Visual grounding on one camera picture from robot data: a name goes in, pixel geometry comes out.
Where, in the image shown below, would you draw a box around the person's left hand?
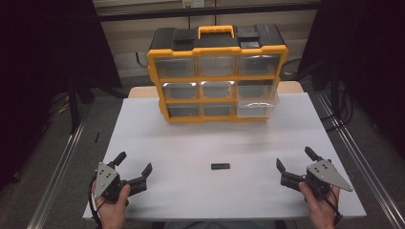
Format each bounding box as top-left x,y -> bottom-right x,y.
91,180 -> 132,229

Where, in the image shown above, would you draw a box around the white wall outlet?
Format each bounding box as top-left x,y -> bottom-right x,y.
181,0 -> 205,9

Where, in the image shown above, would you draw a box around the black metal stand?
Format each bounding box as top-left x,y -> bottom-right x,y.
67,75 -> 128,135

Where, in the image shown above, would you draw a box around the black floor cables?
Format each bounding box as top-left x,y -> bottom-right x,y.
319,80 -> 355,132

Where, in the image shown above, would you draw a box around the person's right hand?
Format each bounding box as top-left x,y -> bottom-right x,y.
298,181 -> 341,229

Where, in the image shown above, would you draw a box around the yellow and black drawer organizer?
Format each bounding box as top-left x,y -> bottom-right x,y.
146,24 -> 289,124

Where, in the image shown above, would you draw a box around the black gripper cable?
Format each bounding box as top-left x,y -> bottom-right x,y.
87,175 -> 103,229
316,186 -> 344,226

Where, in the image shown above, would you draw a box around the aluminium floor rail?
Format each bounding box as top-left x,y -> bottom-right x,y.
26,114 -> 88,229
315,92 -> 405,229

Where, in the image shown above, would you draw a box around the black horizontal bar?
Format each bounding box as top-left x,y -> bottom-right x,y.
95,2 -> 321,23

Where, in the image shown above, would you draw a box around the set of clear closed drawers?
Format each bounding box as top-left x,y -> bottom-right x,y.
154,53 -> 282,117

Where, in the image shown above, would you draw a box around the black wall cable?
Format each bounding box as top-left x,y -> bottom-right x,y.
134,52 -> 150,69

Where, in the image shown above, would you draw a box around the yellow floor cable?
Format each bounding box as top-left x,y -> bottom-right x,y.
55,102 -> 71,115

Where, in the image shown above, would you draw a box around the white table cover sheet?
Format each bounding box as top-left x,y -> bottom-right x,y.
82,92 -> 368,222

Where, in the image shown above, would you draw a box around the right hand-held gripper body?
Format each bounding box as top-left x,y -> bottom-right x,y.
280,157 -> 354,198

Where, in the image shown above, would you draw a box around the small black rectangular block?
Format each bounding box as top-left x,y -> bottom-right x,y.
210,162 -> 231,171

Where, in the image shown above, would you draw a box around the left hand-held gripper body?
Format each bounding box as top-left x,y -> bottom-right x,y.
94,161 -> 149,204

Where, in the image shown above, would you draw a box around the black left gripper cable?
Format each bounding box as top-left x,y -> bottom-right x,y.
87,175 -> 103,229

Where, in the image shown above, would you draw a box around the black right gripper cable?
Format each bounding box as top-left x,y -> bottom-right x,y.
316,186 -> 344,226

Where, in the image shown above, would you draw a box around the black curtain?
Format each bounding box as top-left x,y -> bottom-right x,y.
0,0 -> 123,192
297,0 -> 405,156

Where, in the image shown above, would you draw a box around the clear pulled-out plastic drawer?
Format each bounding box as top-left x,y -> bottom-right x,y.
235,94 -> 280,119

